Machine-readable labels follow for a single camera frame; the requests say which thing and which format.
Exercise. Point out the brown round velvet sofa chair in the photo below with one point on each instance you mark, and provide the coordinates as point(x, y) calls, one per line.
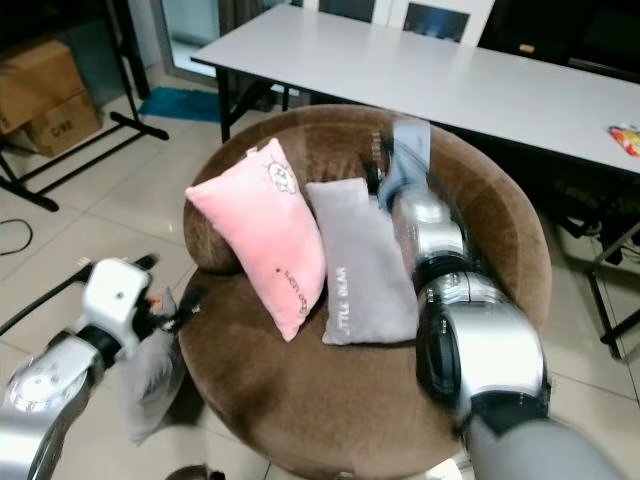
point(320, 400)

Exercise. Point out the dark left robot foot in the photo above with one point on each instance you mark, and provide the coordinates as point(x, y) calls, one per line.
point(195, 473)

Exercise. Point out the pink pillow with bear print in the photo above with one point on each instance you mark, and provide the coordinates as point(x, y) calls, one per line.
point(260, 235)

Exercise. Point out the teal floor mat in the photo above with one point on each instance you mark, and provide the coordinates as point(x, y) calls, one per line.
point(180, 104)

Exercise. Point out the red yellow snack packet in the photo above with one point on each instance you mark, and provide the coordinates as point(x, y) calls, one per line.
point(626, 140)

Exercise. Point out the long white table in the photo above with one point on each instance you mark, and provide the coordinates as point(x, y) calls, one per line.
point(420, 80)

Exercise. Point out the white framed chair back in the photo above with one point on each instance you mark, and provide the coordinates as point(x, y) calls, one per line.
point(482, 18)
point(312, 6)

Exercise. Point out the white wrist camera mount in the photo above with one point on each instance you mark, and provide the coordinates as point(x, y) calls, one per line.
point(115, 300)
point(408, 155)

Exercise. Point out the black metal rack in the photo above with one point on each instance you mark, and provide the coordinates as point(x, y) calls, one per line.
point(125, 80)

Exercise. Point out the large cardboard box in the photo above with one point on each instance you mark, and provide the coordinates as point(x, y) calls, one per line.
point(35, 80)

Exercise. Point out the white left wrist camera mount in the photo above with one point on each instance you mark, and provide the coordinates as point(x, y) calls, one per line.
point(115, 300)

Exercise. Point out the black metal folding frame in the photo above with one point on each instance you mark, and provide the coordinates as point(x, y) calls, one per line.
point(610, 300)

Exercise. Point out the small printed cardboard box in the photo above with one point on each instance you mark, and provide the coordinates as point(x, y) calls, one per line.
point(65, 128)

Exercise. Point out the grey pillow with white lettering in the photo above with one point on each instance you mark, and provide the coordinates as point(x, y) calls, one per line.
point(360, 270)

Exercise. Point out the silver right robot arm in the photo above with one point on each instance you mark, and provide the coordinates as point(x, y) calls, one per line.
point(480, 330)

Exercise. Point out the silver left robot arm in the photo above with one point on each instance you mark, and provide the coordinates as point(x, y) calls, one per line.
point(50, 400)

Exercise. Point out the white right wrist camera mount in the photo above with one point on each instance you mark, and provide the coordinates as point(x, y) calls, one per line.
point(408, 155)

